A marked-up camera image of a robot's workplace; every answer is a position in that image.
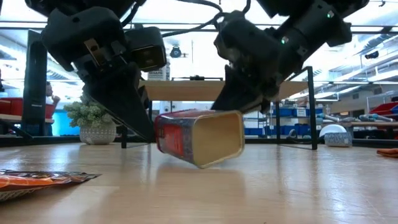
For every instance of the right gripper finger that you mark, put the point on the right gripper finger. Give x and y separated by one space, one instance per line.
239 93
270 101

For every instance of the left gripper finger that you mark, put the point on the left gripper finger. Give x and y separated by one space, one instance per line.
121 93
145 96

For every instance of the bagel seasoning jar white lid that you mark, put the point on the bagel seasoning jar white lid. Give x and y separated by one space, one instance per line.
158 73

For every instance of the smoked paprika tin red lid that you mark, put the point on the smoked paprika tin red lid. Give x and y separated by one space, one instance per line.
202 140

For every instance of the orange seasoning packet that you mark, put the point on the orange seasoning packet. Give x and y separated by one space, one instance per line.
37 183

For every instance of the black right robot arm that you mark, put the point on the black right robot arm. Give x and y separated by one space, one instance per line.
311 25

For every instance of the rack with blue bins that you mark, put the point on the rack with blue bins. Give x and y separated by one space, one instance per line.
298 129

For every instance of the succulent plant patterned pot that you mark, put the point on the succulent plant patterned pot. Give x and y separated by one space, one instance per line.
90 124

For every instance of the person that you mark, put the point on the person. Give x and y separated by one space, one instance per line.
51 93

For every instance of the small round silver container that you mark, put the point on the small round silver container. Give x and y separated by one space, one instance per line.
335 138

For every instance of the red storage bin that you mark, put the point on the red storage bin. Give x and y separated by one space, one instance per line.
12 107

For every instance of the black ceiling fixture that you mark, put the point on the black ceiling fixture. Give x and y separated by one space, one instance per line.
371 55

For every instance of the red blue background bins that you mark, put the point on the red blue background bins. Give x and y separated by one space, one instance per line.
385 109

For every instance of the orange folded cloth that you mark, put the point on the orange folded cloth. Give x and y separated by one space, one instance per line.
388 153

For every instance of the wooden shelf black metal frame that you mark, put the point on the wooden shelf black metal frame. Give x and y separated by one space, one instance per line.
186 90

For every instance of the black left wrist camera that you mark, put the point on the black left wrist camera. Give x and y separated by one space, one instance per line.
146 49

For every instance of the black ceiling camera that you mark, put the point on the black ceiling camera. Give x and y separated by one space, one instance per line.
175 52

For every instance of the black vertical post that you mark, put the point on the black vertical post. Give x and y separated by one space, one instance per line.
37 93

